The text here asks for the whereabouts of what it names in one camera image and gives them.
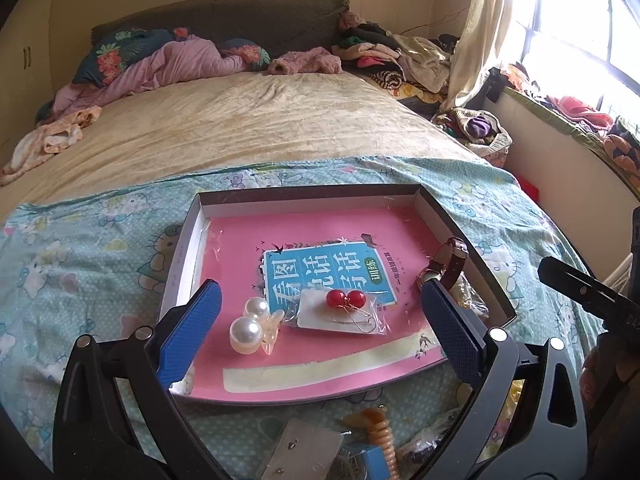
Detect floral dark pillow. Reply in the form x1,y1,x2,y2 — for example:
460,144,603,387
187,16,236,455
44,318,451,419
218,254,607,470
72,27,271,88

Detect stud earrings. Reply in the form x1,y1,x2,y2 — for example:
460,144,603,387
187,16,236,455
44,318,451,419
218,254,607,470
258,418,344,480

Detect window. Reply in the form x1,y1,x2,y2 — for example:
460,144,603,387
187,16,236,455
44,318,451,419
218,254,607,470
500,0,639,122

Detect beige bed cover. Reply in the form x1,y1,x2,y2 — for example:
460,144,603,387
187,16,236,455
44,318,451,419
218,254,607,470
1,73,479,218

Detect Hello Kitty blue bedsheet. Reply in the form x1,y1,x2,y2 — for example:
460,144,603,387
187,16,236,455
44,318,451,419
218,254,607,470
1,156,602,464

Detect light pink cloth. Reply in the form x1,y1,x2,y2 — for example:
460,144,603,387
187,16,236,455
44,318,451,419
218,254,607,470
1,106,102,186

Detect red box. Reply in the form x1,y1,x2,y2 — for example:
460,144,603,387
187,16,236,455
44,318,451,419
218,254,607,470
515,174,540,204

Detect red ball earrings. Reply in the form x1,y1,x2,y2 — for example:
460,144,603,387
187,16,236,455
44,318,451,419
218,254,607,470
284,288,388,336

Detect dark green headboard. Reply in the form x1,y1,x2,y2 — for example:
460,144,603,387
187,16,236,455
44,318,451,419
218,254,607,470
91,0,349,58

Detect blue small jewelry box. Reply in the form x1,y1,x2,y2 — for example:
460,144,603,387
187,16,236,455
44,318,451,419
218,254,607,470
337,444,392,480

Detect yellow bangles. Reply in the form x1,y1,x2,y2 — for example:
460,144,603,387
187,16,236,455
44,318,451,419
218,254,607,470
477,379,525,463

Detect floral bag with clothes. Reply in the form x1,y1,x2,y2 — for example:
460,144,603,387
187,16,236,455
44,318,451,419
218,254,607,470
432,107,512,168

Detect pink fuzzy garment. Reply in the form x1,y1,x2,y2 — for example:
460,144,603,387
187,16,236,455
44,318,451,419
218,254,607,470
267,47,342,75

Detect dark bead bracelet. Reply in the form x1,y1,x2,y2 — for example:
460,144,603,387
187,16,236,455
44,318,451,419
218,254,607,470
399,406,464,466

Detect cream curtain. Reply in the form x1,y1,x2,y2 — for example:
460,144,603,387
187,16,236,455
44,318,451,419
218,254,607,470
440,0,526,110

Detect pink Chinese book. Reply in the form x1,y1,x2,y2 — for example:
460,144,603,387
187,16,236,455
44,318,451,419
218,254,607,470
192,207,442,404

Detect pile of clothes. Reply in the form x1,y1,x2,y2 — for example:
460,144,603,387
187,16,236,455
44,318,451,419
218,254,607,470
332,11,458,108

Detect dark cardboard box tray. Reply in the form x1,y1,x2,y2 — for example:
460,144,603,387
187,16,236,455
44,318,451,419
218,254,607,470
162,184,515,405

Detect cream wardrobe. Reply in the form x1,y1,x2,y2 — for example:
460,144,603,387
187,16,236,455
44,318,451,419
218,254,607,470
1,0,53,164

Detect person's right hand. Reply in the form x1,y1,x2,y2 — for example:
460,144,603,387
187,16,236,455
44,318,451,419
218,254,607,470
579,347,601,411

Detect pink blanket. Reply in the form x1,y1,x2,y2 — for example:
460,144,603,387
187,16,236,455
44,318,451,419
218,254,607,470
47,36,248,122

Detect clothes on windowsill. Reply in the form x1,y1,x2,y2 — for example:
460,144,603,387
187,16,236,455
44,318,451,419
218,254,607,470
499,64,639,195

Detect gold jewelry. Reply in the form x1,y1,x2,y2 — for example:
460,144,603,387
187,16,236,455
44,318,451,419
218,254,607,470
449,273,489,322

